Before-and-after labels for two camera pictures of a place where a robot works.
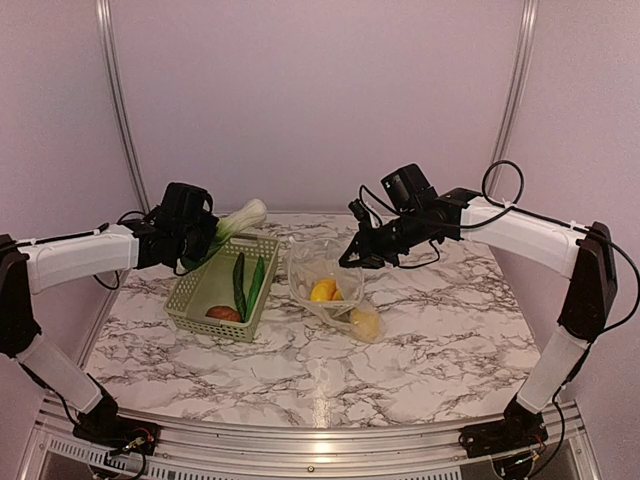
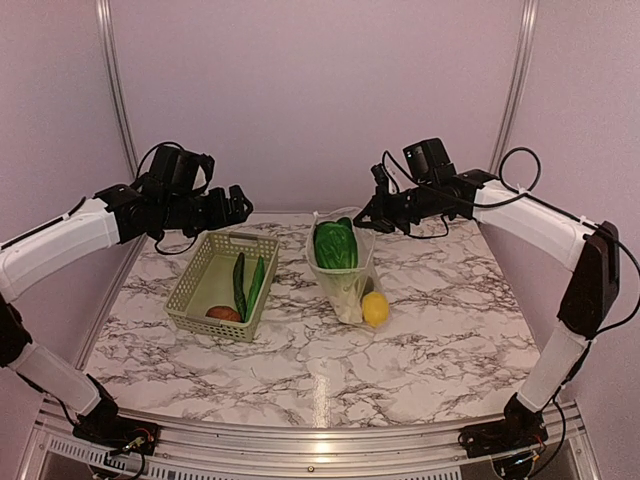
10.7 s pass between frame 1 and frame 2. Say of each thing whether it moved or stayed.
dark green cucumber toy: stayed
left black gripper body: moved
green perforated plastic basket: stayed
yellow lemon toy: moved
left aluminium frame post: stayed
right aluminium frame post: stayed
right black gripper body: moved
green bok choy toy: moved
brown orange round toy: stayed
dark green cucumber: stayed
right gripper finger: moved
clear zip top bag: moved
